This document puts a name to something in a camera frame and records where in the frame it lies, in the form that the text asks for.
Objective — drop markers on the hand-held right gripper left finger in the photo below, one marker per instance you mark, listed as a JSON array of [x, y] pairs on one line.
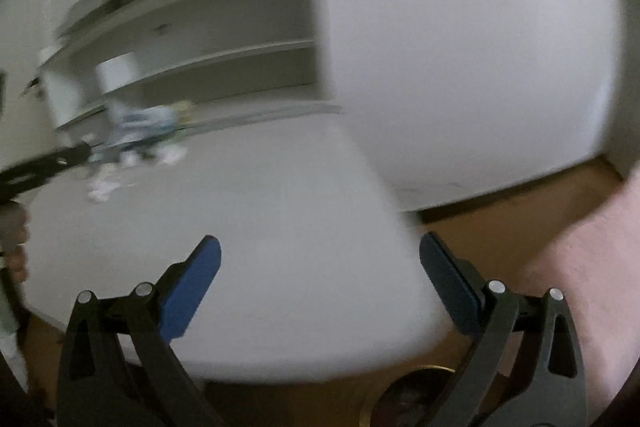
[[192, 287]]

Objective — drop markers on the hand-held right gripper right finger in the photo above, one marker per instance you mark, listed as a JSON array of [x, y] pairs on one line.
[[447, 287]]

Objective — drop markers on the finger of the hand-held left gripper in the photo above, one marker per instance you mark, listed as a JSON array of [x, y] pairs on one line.
[[45, 166]]

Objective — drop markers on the pale green cigarette pack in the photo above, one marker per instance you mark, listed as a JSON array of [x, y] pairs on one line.
[[142, 125]]

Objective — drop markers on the person's left hand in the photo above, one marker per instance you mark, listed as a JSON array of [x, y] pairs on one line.
[[19, 259]]

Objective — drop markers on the round dark bin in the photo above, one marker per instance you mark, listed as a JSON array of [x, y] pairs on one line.
[[415, 399]]

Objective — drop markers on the person's bare leg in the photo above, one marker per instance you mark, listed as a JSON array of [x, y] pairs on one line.
[[590, 267]]

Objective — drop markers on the white desk shelf unit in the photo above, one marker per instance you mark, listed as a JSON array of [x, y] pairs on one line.
[[225, 22]]

